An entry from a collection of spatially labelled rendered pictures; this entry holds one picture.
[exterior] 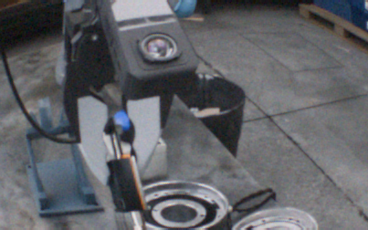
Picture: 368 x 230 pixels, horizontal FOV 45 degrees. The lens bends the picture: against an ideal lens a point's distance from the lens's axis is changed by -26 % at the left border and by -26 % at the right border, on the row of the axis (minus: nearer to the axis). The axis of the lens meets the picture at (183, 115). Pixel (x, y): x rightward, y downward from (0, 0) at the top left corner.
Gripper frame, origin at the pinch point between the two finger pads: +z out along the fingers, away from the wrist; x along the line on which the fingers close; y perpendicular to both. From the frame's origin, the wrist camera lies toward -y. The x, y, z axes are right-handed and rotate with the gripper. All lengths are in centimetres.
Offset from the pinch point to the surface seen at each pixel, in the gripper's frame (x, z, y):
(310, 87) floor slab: -164, 94, 187
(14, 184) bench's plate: 12.8, 13.1, 20.7
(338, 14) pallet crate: -288, 77, 294
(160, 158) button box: -9.9, 10.3, 17.8
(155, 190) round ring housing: -6.6, 9.8, 10.5
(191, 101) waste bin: -62, 61, 129
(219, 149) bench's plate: -19.5, 13.2, 21.5
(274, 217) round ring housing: -16.3, 10.1, -0.6
